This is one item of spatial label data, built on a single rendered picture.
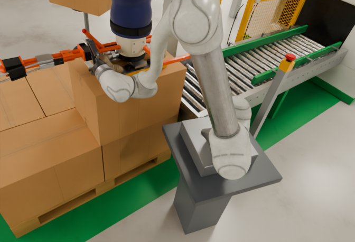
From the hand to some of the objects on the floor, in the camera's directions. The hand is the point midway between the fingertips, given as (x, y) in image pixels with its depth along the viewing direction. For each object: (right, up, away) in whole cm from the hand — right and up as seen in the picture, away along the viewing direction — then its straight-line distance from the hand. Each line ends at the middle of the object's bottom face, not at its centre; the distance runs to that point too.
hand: (86, 50), depth 135 cm
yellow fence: (+150, +23, +218) cm, 266 cm away
